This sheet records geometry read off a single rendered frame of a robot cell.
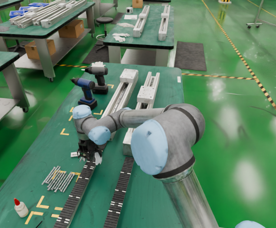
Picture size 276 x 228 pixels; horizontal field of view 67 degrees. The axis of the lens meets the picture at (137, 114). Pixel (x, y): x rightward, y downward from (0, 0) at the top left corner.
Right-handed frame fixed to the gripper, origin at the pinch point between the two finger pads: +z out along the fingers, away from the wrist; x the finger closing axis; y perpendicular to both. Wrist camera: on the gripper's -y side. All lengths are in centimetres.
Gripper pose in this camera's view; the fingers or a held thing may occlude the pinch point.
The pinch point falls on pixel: (92, 159)
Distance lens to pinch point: 114.6
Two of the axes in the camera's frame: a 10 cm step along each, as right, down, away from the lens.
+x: 9.8, 1.3, -1.5
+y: -2.0, 6.0, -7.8
